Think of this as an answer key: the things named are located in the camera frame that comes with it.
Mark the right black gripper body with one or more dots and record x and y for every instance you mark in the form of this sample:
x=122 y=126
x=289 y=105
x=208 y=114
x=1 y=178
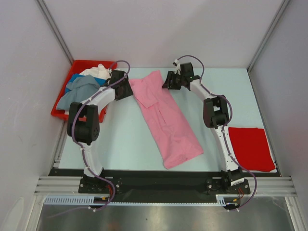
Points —
x=176 y=79

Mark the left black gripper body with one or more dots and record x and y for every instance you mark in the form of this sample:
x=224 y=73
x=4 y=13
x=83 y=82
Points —
x=126 y=90

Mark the pink t shirt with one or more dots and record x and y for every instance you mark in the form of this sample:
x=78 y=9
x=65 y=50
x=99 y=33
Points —
x=175 y=139

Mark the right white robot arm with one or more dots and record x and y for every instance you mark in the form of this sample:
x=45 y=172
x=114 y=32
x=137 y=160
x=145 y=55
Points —
x=216 y=117

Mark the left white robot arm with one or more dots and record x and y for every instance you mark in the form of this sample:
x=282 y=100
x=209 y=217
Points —
x=84 y=128

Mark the blue t shirt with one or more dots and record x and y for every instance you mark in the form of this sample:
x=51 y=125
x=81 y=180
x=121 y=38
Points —
x=74 y=77

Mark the white t shirt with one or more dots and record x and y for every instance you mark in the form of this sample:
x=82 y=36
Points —
x=98 y=72

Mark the grey t shirt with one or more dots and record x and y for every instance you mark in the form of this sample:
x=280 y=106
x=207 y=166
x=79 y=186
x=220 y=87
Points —
x=79 y=90

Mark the red plastic bin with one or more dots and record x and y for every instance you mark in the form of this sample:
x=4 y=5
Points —
x=77 y=67

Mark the red folded t shirt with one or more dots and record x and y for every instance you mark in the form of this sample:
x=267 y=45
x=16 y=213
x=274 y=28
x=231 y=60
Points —
x=251 y=149

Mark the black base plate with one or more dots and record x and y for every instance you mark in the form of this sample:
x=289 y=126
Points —
x=173 y=186

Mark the left aluminium corner post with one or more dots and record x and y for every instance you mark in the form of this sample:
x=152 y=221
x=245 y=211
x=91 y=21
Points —
x=55 y=29

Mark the aluminium corner post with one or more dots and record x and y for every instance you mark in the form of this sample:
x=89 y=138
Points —
x=55 y=29
x=279 y=14

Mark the aluminium frame rail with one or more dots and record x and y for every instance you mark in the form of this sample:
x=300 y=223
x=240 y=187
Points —
x=266 y=186

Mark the right slotted cable duct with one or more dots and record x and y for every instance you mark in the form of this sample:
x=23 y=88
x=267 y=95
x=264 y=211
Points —
x=226 y=199

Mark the slotted cable duct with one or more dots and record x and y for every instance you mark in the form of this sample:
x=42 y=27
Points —
x=226 y=199
x=76 y=200

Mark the left slotted cable duct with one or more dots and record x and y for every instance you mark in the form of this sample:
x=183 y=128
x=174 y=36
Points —
x=76 y=200

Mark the right aluminium corner post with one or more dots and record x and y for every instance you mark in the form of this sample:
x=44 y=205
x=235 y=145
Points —
x=279 y=14

